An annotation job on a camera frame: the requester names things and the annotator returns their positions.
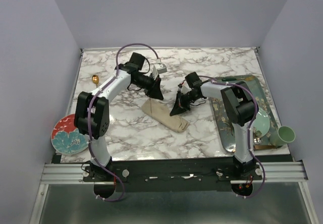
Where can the mint green cup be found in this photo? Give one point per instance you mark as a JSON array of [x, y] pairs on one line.
[[282, 136]]

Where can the red and blue round plate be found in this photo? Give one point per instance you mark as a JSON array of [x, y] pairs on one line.
[[65, 137]]

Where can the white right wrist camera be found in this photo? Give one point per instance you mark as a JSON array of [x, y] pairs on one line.
[[183, 89]]

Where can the gold spoon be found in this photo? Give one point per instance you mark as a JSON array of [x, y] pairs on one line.
[[95, 80]]

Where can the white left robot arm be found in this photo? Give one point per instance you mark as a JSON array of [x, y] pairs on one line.
[[92, 115]]

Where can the mint green plate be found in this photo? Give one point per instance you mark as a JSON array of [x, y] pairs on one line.
[[261, 124]]

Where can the aluminium frame rail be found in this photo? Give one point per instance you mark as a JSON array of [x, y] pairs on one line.
[[275, 172]]

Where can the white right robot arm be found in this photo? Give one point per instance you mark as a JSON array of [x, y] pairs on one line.
[[241, 109]]

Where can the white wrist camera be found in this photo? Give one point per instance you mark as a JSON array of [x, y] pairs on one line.
[[158, 69], [183, 89]]

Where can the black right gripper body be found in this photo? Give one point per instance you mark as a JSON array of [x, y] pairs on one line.
[[190, 98]]

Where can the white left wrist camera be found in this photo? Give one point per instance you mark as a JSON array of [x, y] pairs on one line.
[[158, 69]]

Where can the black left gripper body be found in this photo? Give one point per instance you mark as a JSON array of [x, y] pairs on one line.
[[144, 81]]

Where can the floral teal serving tray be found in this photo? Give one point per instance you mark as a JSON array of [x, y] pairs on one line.
[[225, 128]]

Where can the silver spoon on tray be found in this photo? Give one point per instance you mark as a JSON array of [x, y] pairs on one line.
[[257, 140]]

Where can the black mounting base plate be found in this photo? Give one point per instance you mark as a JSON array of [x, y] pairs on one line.
[[222, 174]]

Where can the beige linen napkin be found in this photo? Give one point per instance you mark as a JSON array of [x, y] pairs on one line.
[[160, 112]]

